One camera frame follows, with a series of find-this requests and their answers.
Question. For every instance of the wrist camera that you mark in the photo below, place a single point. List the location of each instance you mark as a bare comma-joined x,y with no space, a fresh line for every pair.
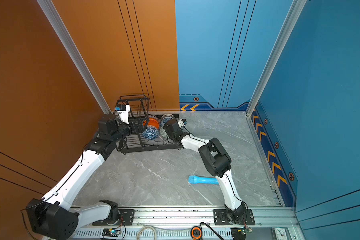
122,112
182,122

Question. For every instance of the green patterned white bowl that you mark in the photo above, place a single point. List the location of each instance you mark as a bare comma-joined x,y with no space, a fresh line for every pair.
163,132

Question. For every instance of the green circuit board right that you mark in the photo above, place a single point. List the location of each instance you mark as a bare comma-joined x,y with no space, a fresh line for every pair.
245,230

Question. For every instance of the green circuit board left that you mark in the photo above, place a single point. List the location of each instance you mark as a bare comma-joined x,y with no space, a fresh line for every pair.
111,233

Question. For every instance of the light blue plastic cylinder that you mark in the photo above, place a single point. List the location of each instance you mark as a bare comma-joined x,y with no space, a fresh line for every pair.
202,180

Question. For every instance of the blue floral white bowl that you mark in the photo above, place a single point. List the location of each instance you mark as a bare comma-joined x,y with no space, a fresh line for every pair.
165,120

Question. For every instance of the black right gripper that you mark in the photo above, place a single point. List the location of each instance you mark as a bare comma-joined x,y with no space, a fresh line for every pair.
166,128

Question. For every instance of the black metal dish rack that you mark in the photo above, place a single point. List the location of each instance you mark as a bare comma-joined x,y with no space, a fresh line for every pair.
140,105

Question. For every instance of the orange black tape measure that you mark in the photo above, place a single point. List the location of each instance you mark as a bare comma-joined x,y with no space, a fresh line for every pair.
197,233

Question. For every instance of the white analog clock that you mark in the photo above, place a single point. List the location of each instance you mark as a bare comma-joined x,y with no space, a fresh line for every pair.
280,234

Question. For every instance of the white lattice patterned bowl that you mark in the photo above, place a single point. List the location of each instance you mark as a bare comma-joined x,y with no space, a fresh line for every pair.
168,116

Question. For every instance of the orange plastic bowl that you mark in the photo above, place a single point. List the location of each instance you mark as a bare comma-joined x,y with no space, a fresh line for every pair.
152,122

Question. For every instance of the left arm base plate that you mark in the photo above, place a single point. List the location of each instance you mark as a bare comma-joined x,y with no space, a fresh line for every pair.
123,217

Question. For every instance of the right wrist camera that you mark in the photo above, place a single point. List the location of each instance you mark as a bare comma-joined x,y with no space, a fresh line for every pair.
182,122

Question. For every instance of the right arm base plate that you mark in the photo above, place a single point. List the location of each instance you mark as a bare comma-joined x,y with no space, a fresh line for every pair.
221,218

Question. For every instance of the blue geometric patterned bowl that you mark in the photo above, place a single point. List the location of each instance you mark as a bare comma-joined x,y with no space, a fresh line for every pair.
150,133

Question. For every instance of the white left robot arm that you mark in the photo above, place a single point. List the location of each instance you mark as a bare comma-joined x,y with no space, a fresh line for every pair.
52,216

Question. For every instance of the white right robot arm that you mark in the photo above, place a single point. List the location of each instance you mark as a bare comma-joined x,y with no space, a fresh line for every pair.
217,162

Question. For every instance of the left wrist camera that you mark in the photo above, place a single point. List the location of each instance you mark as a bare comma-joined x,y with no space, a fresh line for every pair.
122,112

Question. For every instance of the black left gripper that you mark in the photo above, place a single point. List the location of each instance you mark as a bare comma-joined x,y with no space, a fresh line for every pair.
140,128

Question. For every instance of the green circuit board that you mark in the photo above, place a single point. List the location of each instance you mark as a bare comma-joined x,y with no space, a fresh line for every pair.
111,233
245,230

